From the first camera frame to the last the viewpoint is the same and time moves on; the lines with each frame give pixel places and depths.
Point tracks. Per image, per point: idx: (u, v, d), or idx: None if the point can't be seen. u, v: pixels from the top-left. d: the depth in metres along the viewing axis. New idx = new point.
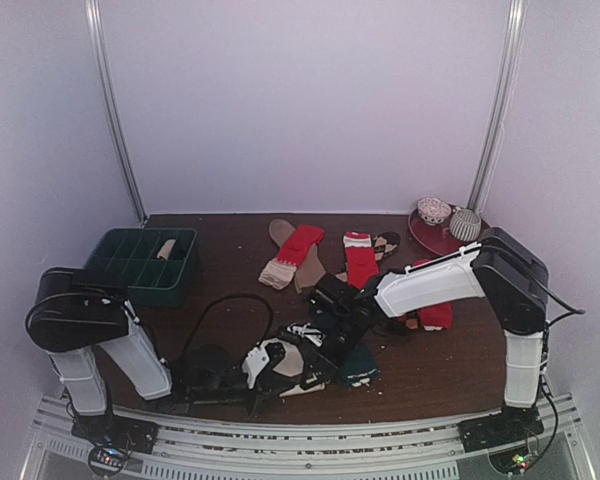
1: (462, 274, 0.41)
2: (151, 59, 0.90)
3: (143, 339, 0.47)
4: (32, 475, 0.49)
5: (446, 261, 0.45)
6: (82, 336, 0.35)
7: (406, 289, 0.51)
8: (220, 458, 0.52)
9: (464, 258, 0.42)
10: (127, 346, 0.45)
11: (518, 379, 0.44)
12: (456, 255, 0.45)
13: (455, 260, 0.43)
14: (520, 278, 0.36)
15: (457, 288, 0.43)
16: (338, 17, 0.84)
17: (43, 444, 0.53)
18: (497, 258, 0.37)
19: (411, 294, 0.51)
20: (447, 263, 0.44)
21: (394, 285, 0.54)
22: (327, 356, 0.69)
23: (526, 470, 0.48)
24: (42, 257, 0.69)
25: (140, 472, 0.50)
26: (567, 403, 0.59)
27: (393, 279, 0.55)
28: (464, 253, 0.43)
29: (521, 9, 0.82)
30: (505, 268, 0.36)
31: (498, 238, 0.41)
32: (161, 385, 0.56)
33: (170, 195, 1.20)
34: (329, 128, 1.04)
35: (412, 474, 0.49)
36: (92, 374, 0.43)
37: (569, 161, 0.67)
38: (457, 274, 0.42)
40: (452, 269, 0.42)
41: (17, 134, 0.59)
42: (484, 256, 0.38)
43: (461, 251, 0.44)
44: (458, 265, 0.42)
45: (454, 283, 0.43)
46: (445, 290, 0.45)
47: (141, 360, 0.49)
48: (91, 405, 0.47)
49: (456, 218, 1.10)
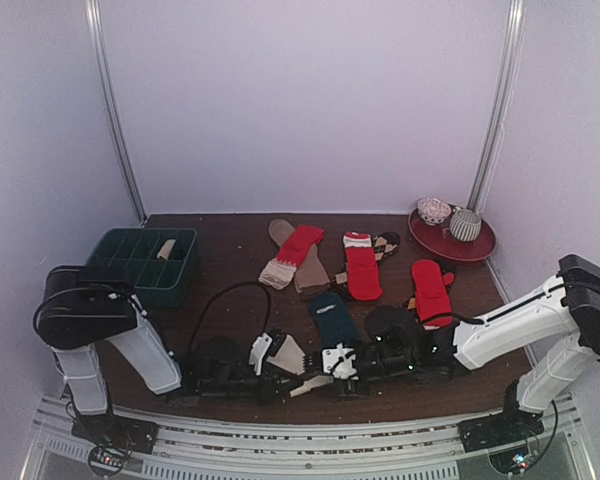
1: (552, 316, 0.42)
2: (151, 59, 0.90)
3: (152, 336, 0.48)
4: (33, 475, 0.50)
5: (530, 304, 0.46)
6: (89, 330, 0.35)
7: (489, 341, 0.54)
8: (220, 458, 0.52)
9: (550, 298, 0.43)
10: (137, 343, 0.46)
11: (545, 387, 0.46)
12: (540, 292, 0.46)
13: (541, 301, 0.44)
14: None
15: (550, 329, 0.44)
16: (339, 17, 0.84)
17: (43, 445, 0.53)
18: (589, 292, 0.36)
19: (497, 344, 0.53)
20: (532, 305, 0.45)
21: (475, 340, 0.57)
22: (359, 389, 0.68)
23: (526, 470, 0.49)
24: (43, 257, 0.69)
25: (140, 472, 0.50)
26: (566, 403, 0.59)
27: (473, 333, 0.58)
28: (549, 292, 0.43)
29: (521, 9, 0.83)
30: None
31: (578, 266, 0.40)
32: (172, 379, 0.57)
33: (170, 196, 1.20)
34: (328, 129, 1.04)
35: (412, 474, 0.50)
36: (94, 373, 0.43)
37: (569, 162, 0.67)
38: (547, 316, 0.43)
40: (540, 310, 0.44)
41: (17, 134, 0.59)
42: (575, 292, 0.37)
43: (545, 288, 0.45)
44: (547, 306, 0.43)
45: (545, 325, 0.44)
46: (533, 335, 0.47)
47: (148, 357, 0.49)
48: (91, 404, 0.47)
49: (456, 218, 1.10)
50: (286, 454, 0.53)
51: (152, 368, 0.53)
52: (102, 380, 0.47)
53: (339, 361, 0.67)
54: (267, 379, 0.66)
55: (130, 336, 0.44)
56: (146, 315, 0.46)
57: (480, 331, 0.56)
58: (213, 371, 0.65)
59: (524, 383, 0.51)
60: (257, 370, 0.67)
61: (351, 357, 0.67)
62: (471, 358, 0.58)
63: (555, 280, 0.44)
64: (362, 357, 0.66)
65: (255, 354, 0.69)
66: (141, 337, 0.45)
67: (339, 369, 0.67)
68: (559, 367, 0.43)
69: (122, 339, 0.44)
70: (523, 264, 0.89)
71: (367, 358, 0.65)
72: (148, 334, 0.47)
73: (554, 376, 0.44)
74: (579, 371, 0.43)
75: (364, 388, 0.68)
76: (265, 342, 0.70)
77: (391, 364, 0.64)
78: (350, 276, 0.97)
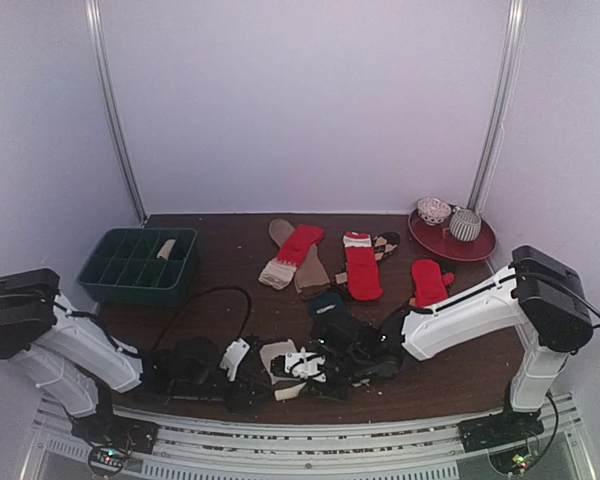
1: (501, 306, 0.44)
2: (150, 58, 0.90)
3: (87, 333, 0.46)
4: (32, 475, 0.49)
5: (482, 294, 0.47)
6: (15, 337, 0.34)
7: (439, 330, 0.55)
8: (220, 458, 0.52)
9: (501, 289, 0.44)
10: (73, 346, 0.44)
11: (532, 387, 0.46)
12: (489, 283, 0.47)
13: (491, 292, 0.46)
14: (564, 297, 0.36)
15: (496, 319, 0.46)
16: (338, 17, 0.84)
17: (43, 444, 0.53)
18: (539, 284, 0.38)
19: (447, 332, 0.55)
20: (483, 296, 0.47)
21: (423, 328, 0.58)
22: (330, 390, 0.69)
23: (526, 470, 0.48)
24: (42, 257, 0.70)
25: (140, 472, 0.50)
26: (567, 403, 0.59)
27: (422, 322, 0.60)
28: (499, 283, 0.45)
29: (521, 8, 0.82)
30: (549, 293, 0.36)
31: (530, 258, 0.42)
32: (129, 376, 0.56)
33: (170, 196, 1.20)
34: (328, 129, 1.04)
35: (412, 474, 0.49)
36: (61, 375, 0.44)
37: (569, 163, 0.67)
38: (496, 306, 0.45)
40: (490, 301, 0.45)
41: (17, 135, 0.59)
42: (525, 283, 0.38)
43: (495, 280, 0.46)
44: (496, 297, 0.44)
45: (493, 315, 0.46)
46: (481, 325, 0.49)
47: (94, 358, 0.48)
48: (79, 405, 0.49)
49: (456, 218, 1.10)
50: (286, 454, 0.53)
51: (104, 368, 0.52)
52: (79, 380, 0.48)
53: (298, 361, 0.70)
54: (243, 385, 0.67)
55: (62, 341, 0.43)
56: (75, 314, 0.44)
57: (428, 320, 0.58)
58: (190, 371, 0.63)
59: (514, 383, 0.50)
60: (229, 375, 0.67)
61: (314, 359, 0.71)
62: (422, 345, 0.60)
63: (506, 273, 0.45)
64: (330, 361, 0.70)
65: (228, 359, 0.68)
66: (77, 339, 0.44)
67: (299, 368, 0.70)
68: (535, 367, 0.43)
69: (60, 345, 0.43)
70: None
71: (332, 364, 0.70)
72: (82, 334, 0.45)
73: (535, 375, 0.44)
74: (558, 366, 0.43)
75: (338, 389, 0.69)
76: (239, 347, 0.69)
77: (345, 364, 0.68)
78: (350, 276, 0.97)
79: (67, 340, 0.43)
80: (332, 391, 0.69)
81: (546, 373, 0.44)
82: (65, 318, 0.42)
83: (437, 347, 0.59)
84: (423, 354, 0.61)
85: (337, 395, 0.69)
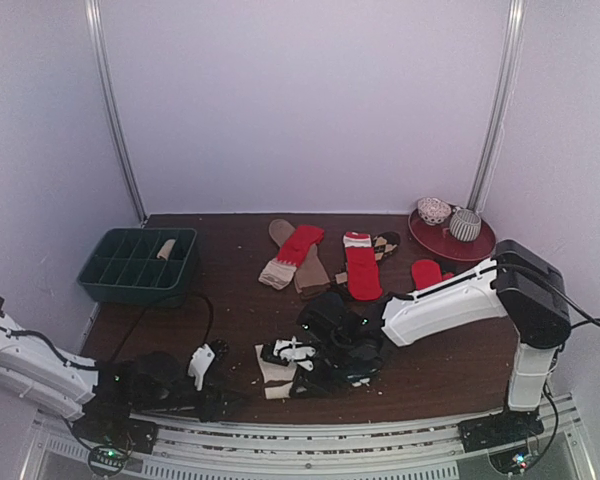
1: (480, 296, 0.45)
2: (150, 58, 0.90)
3: (30, 350, 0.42)
4: (29, 474, 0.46)
5: (462, 283, 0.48)
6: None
7: (419, 316, 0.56)
8: (220, 458, 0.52)
9: (480, 279, 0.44)
10: (20, 364, 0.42)
11: (524, 385, 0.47)
12: (470, 274, 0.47)
13: (471, 282, 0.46)
14: (542, 292, 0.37)
15: (474, 308, 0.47)
16: (338, 16, 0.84)
17: (43, 444, 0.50)
18: (518, 277, 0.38)
19: (425, 318, 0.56)
20: (462, 285, 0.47)
21: (403, 314, 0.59)
22: (320, 382, 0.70)
23: (526, 470, 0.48)
24: (43, 257, 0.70)
25: (140, 472, 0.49)
26: (567, 403, 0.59)
27: (403, 307, 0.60)
28: (480, 274, 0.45)
29: (521, 8, 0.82)
30: (526, 286, 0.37)
31: (513, 252, 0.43)
32: (84, 391, 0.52)
33: (170, 196, 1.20)
34: (328, 129, 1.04)
35: (412, 474, 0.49)
36: (29, 383, 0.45)
37: (569, 162, 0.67)
38: (475, 296, 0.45)
40: (470, 291, 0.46)
41: (17, 136, 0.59)
42: (504, 275, 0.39)
43: (476, 270, 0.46)
44: (475, 287, 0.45)
45: (471, 304, 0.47)
46: (459, 312, 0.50)
47: (44, 375, 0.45)
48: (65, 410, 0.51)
49: (456, 218, 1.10)
50: (286, 454, 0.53)
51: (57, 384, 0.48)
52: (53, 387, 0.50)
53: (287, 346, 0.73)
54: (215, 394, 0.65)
55: (2, 360, 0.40)
56: (17, 333, 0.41)
57: (409, 305, 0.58)
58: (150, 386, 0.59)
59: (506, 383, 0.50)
60: (197, 385, 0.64)
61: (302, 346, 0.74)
62: (400, 331, 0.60)
63: (487, 264, 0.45)
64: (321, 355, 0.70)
65: (194, 366, 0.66)
66: (20, 358, 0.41)
67: (286, 352, 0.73)
68: (523, 363, 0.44)
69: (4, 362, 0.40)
70: None
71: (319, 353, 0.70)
72: (25, 351, 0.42)
73: (526, 373, 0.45)
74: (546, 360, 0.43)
75: (328, 382, 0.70)
76: (202, 353, 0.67)
77: (327, 350, 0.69)
78: (350, 275, 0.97)
79: (9, 359, 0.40)
80: (321, 382, 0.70)
81: (536, 370, 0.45)
82: (4, 338, 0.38)
83: (417, 332, 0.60)
84: (402, 340, 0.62)
85: (327, 389, 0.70)
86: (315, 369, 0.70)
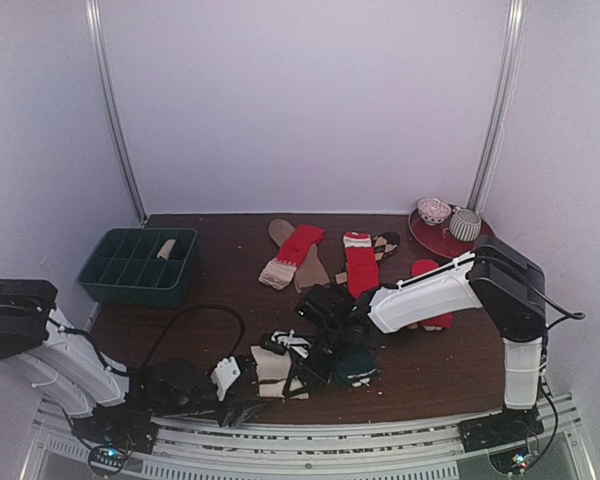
1: (457, 287, 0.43)
2: (150, 59, 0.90)
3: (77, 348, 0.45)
4: (32, 474, 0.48)
5: (442, 274, 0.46)
6: (2, 346, 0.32)
7: (402, 305, 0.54)
8: (220, 458, 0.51)
9: (458, 270, 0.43)
10: (63, 360, 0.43)
11: (518, 382, 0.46)
12: (449, 266, 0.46)
13: (449, 273, 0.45)
14: (517, 286, 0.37)
15: (452, 299, 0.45)
16: (338, 17, 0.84)
17: (43, 444, 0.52)
18: (492, 268, 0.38)
19: (408, 308, 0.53)
20: (442, 275, 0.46)
21: (388, 301, 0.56)
22: (315, 369, 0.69)
23: (526, 470, 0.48)
24: (43, 257, 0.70)
25: (139, 472, 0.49)
26: (566, 404, 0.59)
27: (388, 294, 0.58)
28: (458, 265, 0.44)
29: (521, 8, 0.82)
30: (499, 278, 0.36)
31: (491, 246, 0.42)
32: (115, 395, 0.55)
33: (171, 196, 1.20)
34: (328, 129, 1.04)
35: (412, 474, 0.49)
36: (56, 378, 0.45)
37: (569, 163, 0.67)
38: (452, 286, 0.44)
40: (447, 281, 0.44)
41: (17, 136, 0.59)
42: (479, 267, 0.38)
43: (454, 262, 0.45)
44: (453, 277, 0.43)
45: (449, 295, 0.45)
46: (438, 302, 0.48)
47: (79, 373, 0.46)
48: (74, 407, 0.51)
49: (456, 218, 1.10)
50: (286, 454, 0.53)
51: (85, 382, 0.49)
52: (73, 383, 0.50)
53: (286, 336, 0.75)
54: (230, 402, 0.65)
55: (50, 356, 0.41)
56: (68, 330, 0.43)
57: (394, 293, 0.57)
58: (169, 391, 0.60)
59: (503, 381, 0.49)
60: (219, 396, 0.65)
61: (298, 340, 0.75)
62: (384, 320, 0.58)
63: (467, 256, 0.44)
64: (317, 345, 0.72)
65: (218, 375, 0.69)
66: (67, 355, 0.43)
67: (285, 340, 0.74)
68: (510, 359, 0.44)
69: (49, 357, 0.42)
70: None
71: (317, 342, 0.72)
72: (72, 349, 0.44)
73: (515, 369, 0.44)
74: (537, 357, 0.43)
75: (323, 370, 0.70)
76: (230, 364, 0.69)
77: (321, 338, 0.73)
78: (350, 276, 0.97)
79: (57, 354, 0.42)
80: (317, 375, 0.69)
81: (527, 366, 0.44)
82: (58, 334, 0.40)
83: (401, 322, 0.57)
84: (385, 329, 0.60)
85: (322, 376, 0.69)
86: (311, 357, 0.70)
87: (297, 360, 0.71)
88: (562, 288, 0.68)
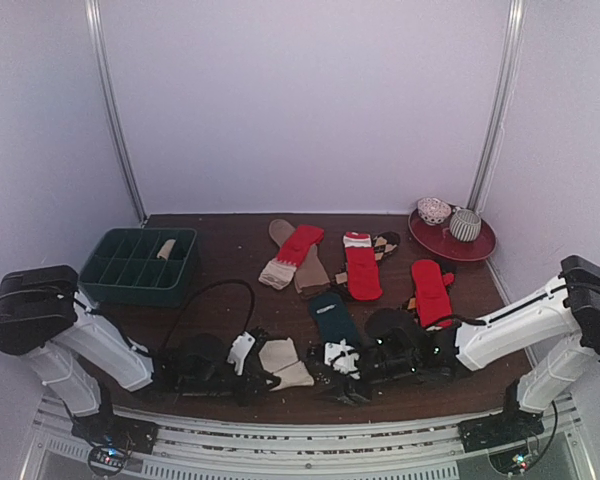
1: (554, 317, 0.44)
2: (150, 58, 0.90)
3: (104, 331, 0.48)
4: (33, 475, 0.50)
5: (534, 304, 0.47)
6: (31, 334, 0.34)
7: (494, 339, 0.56)
8: (220, 458, 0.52)
9: (552, 298, 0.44)
10: (90, 341, 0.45)
11: (546, 388, 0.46)
12: (542, 294, 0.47)
13: (543, 302, 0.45)
14: None
15: (551, 330, 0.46)
16: (337, 16, 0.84)
17: (43, 444, 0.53)
18: (588, 292, 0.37)
19: (502, 343, 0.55)
20: (535, 306, 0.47)
21: (479, 338, 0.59)
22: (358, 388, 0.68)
23: (526, 470, 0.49)
24: (42, 257, 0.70)
25: (140, 472, 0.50)
26: (566, 403, 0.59)
27: (477, 330, 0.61)
28: (551, 293, 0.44)
29: (521, 8, 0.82)
30: None
31: (578, 266, 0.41)
32: (140, 375, 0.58)
33: (170, 196, 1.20)
34: (327, 129, 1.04)
35: (412, 474, 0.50)
36: (69, 373, 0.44)
37: (569, 162, 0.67)
38: (549, 317, 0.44)
40: (543, 311, 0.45)
41: (18, 137, 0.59)
42: (575, 293, 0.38)
43: (546, 290, 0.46)
44: (548, 307, 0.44)
45: (546, 325, 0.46)
46: (534, 335, 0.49)
47: (108, 354, 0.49)
48: (82, 404, 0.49)
49: (455, 218, 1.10)
50: (287, 454, 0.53)
51: (115, 364, 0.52)
52: (85, 379, 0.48)
53: (340, 355, 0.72)
54: (247, 378, 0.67)
55: (80, 337, 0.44)
56: (92, 312, 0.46)
57: (485, 328, 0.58)
58: (197, 368, 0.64)
59: (524, 383, 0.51)
60: (237, 370, 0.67)
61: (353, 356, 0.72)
62: (474, 354, 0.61)
63: (557, 282, 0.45)
64: (366, 356, 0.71)
65: (235, 353, 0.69)
66: (94, 335, 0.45)
67: (340, 361, 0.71)
68: (560, 368, 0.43)
69: (71, 340, 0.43)
70: (523, 264, 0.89)
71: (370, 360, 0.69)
72: (100, 331, 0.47)
73: (557, 376, 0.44)
74: (582, 371, 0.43)
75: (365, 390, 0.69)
76: (244, 338, 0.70)
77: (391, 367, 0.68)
78: (350, 276, 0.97)
79: (85, 335, 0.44)
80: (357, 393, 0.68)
81: (571, 375, 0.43)
82: (84, 315, 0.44)
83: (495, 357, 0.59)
84: (477, 364, 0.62)
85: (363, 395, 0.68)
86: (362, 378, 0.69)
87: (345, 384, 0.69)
88: None
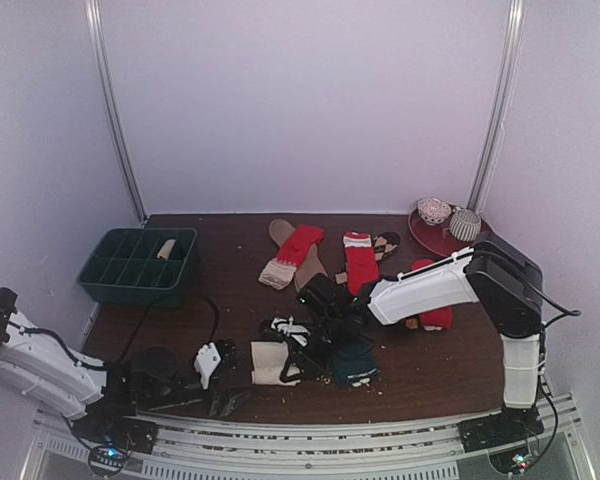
1: (455, 281, 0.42)
2: (150, 60, 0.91)
3: (44, 347, 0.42)
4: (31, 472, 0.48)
5: (440, 266, 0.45)
6: None
7: (399, 295, 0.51)
8: (221, 457, 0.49)
9: (457, 263, 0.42)
10: (28, 360, 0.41)
11: (517, 381, 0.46)
12: (448, 260, 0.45)
13: (448, 266, 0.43)
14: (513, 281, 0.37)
15: (450, 293, 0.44)
16: (337, 16, 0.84)
17: (43, 444, 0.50)
18: (489, 262, 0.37)
19: (405, 301, 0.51)
20: (440, 269, 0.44)
21: (388, 292, 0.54)
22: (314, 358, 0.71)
23: (526, 470, 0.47)
24: (42, 256, 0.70)
25: (140, 472, 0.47)
26: (566, 404, 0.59)
27: (388, 286, 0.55)
28: (457, 259, 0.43)
29: (521, 8, 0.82)
30: (498, 272, 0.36)
31: (490, 241, 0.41)
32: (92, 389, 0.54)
33: (171, 197, 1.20)
34: (326, 129, 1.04)
35: (412, 474, 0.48)
36: (37, 379, 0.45)
37: (569, 163, 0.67)
38: (450, 280, 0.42)
40: (445, 274, 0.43)
41: (17, 138, 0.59)
42: (478, 260, 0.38)
43: (454, 256, 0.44)
44: (451, 271, 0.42)
45: (448, 288, 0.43)
46: (437, 295, 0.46)
47: (54, 372, 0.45)
48: (66, 407, 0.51)
49: (456, 218, 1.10)
50: (287, 453, 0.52)
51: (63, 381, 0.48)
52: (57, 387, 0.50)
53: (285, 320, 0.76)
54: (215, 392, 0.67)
55: (13, 358, 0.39)
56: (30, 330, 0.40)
57: (394, 285, 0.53)
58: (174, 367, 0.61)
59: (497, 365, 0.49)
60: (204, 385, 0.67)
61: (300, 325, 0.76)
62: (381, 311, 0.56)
63: (466, 250, 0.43)
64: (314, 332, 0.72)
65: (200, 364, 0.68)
66: (32, 355, 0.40)
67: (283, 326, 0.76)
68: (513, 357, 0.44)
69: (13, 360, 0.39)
70: None
71: (316, 333, 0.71)
72: (40, 349, 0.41)
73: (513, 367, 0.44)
74: (534, 357, 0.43)
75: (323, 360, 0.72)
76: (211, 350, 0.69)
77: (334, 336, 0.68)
78: (349, 276, 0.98)
79: (23, 356, 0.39)
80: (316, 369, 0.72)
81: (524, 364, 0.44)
82: (17, 335, 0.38)
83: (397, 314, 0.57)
84: (382, 322, 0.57)
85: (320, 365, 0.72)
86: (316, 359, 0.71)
87: (295, 349, 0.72)
88: (562, 289, 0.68)
